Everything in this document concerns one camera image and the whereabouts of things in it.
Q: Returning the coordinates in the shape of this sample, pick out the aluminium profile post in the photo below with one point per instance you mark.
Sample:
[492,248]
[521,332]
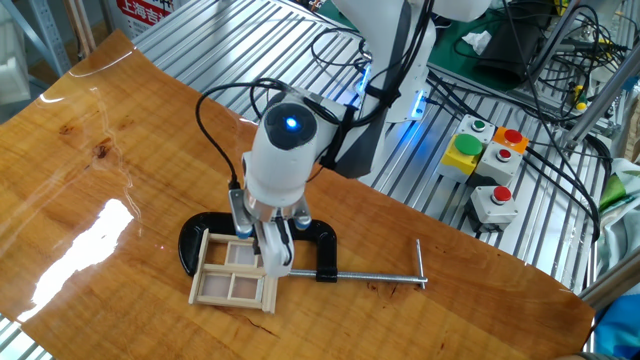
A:
[600,100]

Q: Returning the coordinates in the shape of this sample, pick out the grey box big red button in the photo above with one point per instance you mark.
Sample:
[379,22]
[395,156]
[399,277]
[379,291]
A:
[492,207]

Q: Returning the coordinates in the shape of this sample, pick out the yellow box with green button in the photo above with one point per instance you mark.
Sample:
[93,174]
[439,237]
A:
[460,155]

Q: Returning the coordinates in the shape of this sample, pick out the grey box small green button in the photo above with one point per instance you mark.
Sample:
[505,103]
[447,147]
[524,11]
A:
[477,126]

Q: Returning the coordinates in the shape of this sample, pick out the light wooden slat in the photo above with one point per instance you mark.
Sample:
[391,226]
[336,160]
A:
[80,25]

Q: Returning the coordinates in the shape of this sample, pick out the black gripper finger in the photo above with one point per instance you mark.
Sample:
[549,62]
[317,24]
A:
[256,247]

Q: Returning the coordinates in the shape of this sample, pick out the crumpled white tissue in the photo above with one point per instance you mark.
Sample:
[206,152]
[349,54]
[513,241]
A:
[477,42]

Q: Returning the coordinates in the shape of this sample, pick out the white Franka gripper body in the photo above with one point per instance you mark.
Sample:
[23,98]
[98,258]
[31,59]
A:
[277,267]

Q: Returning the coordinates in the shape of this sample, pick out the miniature wooden sliding window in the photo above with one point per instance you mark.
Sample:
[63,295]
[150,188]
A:
[225,300]

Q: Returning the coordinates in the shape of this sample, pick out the red and white sign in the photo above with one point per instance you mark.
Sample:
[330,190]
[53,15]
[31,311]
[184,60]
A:
[145,12]

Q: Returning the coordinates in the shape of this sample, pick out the blue garment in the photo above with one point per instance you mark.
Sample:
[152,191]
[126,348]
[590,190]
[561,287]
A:
[620,330]

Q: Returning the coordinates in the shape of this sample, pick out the orange box with red button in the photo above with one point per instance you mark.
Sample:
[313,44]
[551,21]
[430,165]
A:
[511,139]

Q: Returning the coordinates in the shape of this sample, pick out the grey perforated steel angle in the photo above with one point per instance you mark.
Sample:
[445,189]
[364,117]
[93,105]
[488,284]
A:
[50,35]

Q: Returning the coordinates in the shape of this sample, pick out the green and white cloth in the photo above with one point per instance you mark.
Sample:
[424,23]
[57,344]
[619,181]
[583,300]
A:
[620,200]

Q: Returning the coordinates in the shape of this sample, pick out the silver camera with blue ends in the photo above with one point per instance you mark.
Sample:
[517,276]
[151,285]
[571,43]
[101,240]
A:
[241,215]

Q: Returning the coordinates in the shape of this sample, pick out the aluminium profile bar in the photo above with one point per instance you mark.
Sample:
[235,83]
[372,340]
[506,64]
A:
[612,282]

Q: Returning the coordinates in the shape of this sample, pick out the black C-clamp with steel screw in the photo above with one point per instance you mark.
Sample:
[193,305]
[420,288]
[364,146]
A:
[325,240]

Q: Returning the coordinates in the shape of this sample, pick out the grey box small red button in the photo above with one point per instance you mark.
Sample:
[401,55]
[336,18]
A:
[500,165]

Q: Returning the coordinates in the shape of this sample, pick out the black bag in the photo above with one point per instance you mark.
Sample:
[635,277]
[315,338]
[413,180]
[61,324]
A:
[510,50]

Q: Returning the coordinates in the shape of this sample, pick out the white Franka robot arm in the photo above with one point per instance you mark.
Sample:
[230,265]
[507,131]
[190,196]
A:
[280,175]

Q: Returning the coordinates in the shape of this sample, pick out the green cutting mat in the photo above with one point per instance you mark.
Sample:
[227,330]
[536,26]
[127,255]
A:
[452,65]

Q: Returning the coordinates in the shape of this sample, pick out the glossy wood-pattern mat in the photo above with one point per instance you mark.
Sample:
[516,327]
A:
[125,310]

